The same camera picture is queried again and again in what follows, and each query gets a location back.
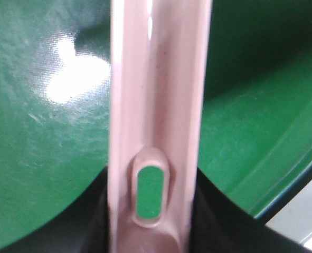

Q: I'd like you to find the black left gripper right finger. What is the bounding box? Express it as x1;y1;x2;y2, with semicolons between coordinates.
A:
190;169;311;253

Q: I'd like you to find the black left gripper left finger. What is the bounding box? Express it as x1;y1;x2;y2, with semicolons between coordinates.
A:
0;168;109;252

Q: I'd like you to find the pink hand broom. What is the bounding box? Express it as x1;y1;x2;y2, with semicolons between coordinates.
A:
108;1;212;252

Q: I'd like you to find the green conveyor belt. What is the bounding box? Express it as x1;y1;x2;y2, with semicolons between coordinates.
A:
0;1;312;247

